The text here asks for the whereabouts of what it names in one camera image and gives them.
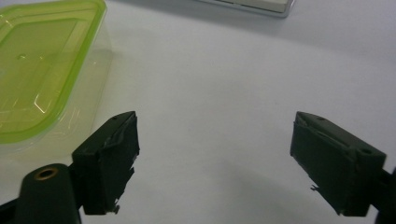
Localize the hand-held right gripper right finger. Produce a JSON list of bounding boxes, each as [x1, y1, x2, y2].
[[290, 111, 388, 217]]

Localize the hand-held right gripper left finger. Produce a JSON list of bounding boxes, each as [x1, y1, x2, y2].
[[71, 110, 141, 216]]

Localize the clear container with green lid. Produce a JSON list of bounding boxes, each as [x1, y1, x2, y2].
[[0, 0, 114, 157]]

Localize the white flat device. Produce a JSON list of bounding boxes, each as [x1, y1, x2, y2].
[[199, 0, 296, 19]]

